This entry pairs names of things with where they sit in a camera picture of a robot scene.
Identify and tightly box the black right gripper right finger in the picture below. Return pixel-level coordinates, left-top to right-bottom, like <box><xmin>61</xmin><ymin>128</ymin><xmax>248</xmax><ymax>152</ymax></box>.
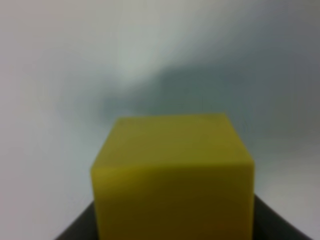
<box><xmin>253</xmin><ymin>195</ymin><xmax>311</xmax><ymax>240</ymax></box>

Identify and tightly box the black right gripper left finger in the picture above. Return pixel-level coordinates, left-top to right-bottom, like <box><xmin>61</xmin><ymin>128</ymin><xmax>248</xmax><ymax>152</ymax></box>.
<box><xmin>55</xmin><ymin>202</ymin><xmax>99</xmax><ymax>240</ymax></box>

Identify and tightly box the yellow block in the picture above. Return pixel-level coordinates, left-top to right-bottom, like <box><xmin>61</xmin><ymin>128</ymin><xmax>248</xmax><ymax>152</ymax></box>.
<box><xmin>91</xmin><ymin>113</ymin><xmax>255</xmax><ymax>240</ymax></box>

